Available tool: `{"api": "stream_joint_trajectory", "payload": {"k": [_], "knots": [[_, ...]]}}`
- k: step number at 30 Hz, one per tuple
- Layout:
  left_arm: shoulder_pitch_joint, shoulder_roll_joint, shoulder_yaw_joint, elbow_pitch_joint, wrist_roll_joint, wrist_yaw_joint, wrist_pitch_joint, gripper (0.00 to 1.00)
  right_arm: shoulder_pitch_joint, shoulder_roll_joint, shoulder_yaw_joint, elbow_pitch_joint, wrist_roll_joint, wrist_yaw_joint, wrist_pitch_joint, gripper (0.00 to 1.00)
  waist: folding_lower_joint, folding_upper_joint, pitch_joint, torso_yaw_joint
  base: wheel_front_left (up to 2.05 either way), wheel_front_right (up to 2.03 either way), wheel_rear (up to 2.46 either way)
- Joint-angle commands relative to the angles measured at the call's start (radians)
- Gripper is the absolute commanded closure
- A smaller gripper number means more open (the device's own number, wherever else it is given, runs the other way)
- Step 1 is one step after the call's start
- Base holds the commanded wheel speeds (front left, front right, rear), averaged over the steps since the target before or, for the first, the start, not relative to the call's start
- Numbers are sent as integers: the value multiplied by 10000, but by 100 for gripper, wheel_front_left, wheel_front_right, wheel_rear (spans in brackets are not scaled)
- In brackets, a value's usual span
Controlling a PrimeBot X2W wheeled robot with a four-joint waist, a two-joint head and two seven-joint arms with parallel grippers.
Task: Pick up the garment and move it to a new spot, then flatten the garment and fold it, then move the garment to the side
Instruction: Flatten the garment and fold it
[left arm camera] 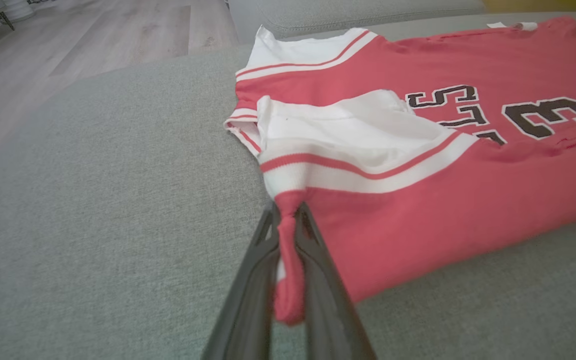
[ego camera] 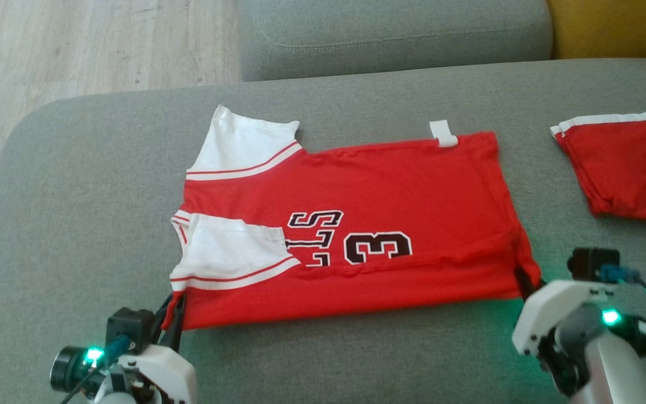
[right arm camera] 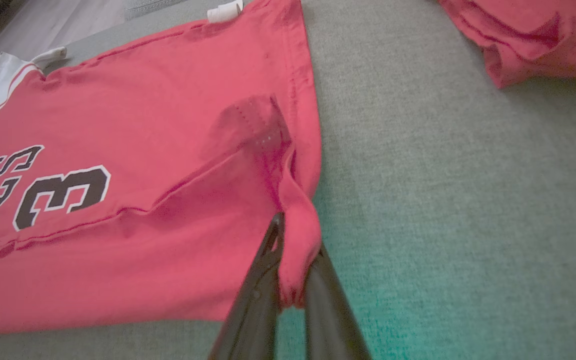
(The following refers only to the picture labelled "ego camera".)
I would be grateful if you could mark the wide grey sofa seat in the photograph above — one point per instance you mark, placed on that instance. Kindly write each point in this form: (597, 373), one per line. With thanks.
(356, 359)

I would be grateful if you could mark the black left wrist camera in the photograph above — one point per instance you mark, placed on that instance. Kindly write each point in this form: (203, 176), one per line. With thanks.
(129, 325)

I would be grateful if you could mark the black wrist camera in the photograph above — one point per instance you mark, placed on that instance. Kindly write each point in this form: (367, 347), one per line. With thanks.
(129, 325)
(592, 264)

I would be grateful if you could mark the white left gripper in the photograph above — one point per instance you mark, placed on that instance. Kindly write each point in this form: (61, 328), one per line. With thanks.
(166, 376)

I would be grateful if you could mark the long grey sofa seat cushion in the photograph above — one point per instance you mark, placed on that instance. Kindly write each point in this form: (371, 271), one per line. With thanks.
(390, 28)

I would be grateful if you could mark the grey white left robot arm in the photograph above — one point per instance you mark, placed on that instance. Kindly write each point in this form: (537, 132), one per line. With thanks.
(68, 367)

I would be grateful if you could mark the large yellow sofa backrest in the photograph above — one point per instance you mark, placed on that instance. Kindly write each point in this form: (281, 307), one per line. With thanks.
(614, 28)

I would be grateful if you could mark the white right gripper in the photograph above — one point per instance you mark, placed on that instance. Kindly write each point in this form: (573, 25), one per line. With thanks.
(553, 303)

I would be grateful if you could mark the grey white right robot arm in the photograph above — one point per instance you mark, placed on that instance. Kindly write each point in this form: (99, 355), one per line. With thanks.
(609, 370)

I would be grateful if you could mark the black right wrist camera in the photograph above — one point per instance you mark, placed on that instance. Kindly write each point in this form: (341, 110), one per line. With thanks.
(592, 264)

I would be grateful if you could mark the red white numbered jersey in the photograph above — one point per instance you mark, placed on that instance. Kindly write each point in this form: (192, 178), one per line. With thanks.
(401, 185)

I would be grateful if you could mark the red shorts with white band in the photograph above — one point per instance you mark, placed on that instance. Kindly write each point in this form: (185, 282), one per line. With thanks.
(631, 168)

